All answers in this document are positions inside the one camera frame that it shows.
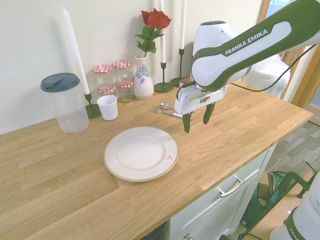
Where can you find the green screw clamp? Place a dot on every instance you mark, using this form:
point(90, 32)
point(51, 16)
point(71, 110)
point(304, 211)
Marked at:
point(290, 178)

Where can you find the wooden robot mounting board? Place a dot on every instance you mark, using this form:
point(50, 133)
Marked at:
point(277, 215)

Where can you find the clear plastic pitcher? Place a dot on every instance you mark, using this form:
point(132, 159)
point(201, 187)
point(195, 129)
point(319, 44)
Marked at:
point(70, 110)

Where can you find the tall white candle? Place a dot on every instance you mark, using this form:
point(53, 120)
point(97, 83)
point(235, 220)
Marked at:
point(183, 25)
point(75, 50)
point(162, 37)

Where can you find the white vase blue flower print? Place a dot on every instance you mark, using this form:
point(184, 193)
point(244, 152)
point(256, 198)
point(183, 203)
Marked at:
point(143, 82)

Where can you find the red rose green leaves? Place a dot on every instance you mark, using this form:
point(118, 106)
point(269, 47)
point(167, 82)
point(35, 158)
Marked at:
point(155, 18)

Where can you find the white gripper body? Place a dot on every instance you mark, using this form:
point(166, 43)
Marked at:
point(197, 100)

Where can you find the white ceramic cup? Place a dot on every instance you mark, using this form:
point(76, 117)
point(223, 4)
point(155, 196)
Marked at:
point(107, 108)

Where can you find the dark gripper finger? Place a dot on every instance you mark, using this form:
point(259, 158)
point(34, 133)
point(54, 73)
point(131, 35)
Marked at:
point(187, 123)
point(209, 113)

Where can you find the wooden door frame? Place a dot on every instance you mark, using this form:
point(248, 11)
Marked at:
point(311, 85)

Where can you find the white plastic-wrapped furniture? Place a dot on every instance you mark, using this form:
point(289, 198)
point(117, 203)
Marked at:
point(265, 72)

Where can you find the dark teal pitcher lid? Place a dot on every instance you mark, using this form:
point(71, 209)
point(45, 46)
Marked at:
point(60, 82)

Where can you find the glass jar red checkered lid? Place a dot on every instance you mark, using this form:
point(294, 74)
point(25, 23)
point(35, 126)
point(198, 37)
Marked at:
point(125, 93)
point(106, 89)
point(122, 71)
point(102, 75)

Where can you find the white Franka Panda arm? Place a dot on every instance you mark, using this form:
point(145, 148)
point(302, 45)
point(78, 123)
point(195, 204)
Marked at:
point(250, 42)

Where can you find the silver cabinet knob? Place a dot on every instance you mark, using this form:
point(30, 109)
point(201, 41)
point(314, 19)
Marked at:
point(186, 236)

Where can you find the dark green candle holder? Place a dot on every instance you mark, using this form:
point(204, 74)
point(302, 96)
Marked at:
point(91, 111)
point(163, 87)
point(176, 82)

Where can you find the white plate gold rim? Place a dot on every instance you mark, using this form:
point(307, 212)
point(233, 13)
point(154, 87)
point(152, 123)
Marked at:
point(141, 152)

